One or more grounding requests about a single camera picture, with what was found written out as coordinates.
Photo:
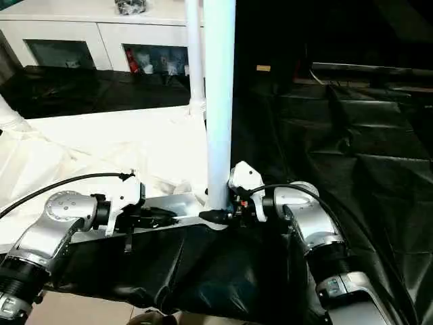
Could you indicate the dark robot left foot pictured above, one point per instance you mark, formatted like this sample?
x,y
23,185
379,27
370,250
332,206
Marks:
x,y
152,318

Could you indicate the white plastic table top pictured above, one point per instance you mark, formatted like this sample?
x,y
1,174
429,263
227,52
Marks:
x,y
101,142

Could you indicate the small grey bundle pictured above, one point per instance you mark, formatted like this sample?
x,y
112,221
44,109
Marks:
x,y
130,6

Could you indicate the small tan box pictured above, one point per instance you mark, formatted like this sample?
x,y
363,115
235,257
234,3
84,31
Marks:
x,y
263,68

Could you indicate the black work mat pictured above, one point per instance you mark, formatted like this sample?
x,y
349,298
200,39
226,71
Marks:
x,y
352,156

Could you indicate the black side table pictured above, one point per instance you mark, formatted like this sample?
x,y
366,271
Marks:
x,y
372,68

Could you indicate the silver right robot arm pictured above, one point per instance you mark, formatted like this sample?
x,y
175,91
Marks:
x,y
314,230

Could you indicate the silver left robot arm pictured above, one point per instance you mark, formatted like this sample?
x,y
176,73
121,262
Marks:
x,y
54,223

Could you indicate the white glass-door cabinet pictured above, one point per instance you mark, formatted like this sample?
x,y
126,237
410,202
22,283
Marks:
x,y
88,30

